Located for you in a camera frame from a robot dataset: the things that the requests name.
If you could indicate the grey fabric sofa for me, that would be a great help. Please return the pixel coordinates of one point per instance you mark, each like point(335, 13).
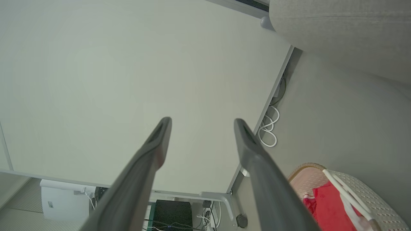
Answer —
point(346, 32)

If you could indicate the white perforated laundry basket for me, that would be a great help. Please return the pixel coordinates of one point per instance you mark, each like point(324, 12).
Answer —
point(375, 195)

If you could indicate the large white partition panel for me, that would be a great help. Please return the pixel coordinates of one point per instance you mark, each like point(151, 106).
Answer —
point(128, 70)

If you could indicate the red and white cloth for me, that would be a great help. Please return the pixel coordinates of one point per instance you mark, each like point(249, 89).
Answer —
point(327, 205)

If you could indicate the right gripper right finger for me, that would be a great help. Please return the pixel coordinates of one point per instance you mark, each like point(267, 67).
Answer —
point(266, 186)

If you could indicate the black caster wheel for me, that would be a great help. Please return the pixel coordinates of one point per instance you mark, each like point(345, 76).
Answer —
point(241, 221)

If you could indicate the black computer case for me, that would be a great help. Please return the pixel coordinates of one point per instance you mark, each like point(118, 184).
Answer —
point(171, 213)

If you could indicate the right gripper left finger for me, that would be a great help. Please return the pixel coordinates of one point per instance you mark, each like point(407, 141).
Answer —
point(135, 179)

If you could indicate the grey partition leg with caster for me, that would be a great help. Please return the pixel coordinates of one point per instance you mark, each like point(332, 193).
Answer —
point(224, 200)

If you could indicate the white box appliance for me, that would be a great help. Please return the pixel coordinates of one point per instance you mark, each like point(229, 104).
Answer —
point(62, 202)

